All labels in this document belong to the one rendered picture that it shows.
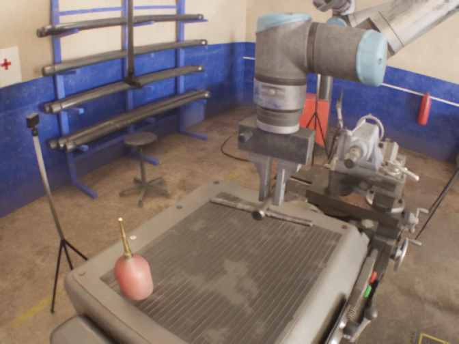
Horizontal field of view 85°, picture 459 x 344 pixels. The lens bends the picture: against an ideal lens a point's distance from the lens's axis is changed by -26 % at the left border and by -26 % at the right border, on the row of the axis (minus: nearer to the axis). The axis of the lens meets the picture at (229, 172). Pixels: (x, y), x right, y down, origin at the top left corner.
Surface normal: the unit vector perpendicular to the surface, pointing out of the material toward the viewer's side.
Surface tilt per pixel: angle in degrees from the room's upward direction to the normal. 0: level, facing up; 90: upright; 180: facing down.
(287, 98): 90
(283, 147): 90
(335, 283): 45
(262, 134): 90
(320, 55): 101
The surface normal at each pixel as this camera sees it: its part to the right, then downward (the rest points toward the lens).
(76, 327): 0.03, -0.89
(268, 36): -0.61, 0.35
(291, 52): -0.46, 0.62
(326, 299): 0.61, -0.43
